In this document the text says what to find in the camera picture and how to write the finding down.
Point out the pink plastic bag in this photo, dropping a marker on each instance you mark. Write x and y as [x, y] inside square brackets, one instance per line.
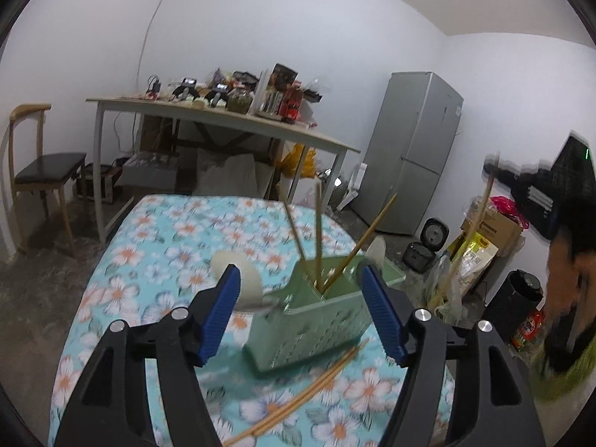
[510, 209]

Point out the grey refrigerator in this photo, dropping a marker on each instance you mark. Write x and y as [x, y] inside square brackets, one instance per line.
[414, 149]

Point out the person's right forearm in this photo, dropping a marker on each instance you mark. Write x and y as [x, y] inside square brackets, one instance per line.
[563, 270]

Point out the black trash bin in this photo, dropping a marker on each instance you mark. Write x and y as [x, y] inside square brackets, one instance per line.
[514, 300]

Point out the yellow plastic bag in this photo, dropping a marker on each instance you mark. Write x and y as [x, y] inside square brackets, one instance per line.
[298, 160]

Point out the jar of green pickles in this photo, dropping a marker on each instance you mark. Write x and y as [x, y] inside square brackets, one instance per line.
[240, 101]

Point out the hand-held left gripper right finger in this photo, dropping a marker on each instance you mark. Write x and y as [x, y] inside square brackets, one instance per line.
[382, 316]

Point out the cardboard box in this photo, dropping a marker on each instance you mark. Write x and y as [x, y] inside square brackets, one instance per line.
[498, 233]

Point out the red bottle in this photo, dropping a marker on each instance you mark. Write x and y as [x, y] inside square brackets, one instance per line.
[291, 102]

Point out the black camera device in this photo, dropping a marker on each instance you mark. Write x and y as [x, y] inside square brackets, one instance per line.
[185, 89]
[217, 94]

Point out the blue floral blanket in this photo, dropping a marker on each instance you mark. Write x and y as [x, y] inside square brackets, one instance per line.
[153, 251]

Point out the red snack packet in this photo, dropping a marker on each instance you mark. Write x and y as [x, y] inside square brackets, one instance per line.
[528, 330]

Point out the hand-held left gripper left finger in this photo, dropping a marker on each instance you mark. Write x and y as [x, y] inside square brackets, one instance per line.
[221, 316]

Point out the yellow-green cloth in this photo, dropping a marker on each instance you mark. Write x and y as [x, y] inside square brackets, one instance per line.
[563, 372]

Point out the long wooden table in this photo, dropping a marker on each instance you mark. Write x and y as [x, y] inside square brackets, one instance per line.
[242, 121]

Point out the plastic bag of vegetables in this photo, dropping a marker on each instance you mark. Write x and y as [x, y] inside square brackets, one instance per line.
[442, 288]

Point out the green plastic utensil holder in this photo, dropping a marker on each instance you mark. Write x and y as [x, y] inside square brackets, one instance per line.
[326, 330]

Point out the brown printed box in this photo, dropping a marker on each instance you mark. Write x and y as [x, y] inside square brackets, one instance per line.
[283, 75]

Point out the beige plastic ladle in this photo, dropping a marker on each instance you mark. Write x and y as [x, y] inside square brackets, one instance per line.
[247, 284]

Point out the wooden chair black seat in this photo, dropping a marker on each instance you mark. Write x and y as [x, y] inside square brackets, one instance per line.
[46, 167]

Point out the black rice cooker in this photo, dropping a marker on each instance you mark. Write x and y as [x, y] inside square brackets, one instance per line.
[421, 254]

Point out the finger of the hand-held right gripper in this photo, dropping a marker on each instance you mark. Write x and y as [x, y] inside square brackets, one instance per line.
[500, 167]

